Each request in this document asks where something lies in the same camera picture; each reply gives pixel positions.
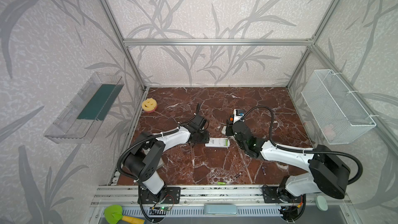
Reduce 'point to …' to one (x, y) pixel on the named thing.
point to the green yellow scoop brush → (113, 214)
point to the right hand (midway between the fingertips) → (228, 115)
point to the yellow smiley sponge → (149, 105)
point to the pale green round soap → (321, 203)
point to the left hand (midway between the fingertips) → (209, 134)
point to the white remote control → (218, 142)
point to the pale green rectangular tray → (220, 209)
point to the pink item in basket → (329, 132)
